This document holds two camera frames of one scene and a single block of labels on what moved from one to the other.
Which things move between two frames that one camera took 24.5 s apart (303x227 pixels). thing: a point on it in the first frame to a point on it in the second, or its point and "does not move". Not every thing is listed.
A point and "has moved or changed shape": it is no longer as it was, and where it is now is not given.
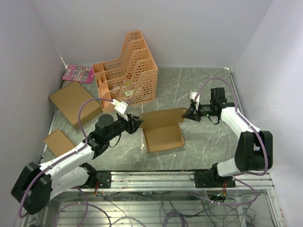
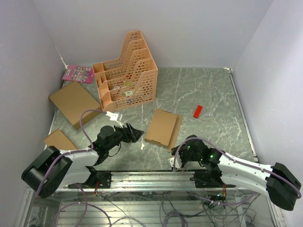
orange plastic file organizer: (132, 78) does not move
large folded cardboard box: (69, 100) does not move
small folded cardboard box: (58, 143) does not move
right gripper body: (204, 110) to (186, 155)
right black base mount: (211, 178) does not move
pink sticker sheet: (82, 74) does not move
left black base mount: (104, 178) does not move
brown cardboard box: (162, 129) has moved or changed shape
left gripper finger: (129, 115) to (133, 134)
